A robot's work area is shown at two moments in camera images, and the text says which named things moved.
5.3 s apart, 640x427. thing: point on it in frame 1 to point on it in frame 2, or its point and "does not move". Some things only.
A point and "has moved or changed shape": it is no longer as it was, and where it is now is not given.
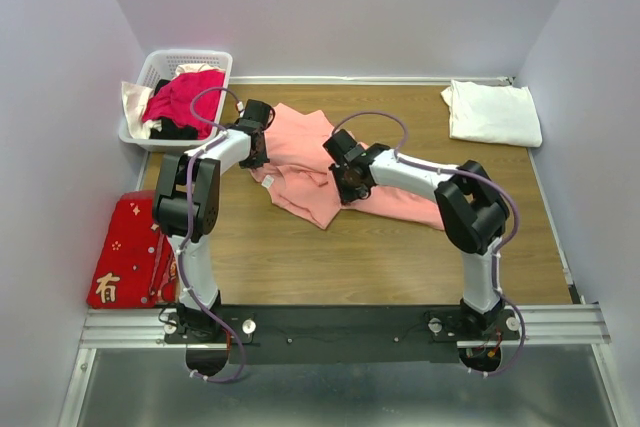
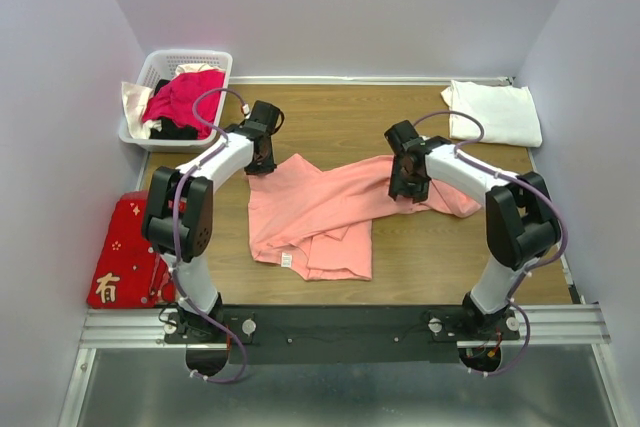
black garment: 170,131 does not move
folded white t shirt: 488,113 does not move
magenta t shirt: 172,101 does not move
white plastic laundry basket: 156,66 does not move
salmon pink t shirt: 297,178 has moved or changed shape
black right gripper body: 346,188 to 413,186
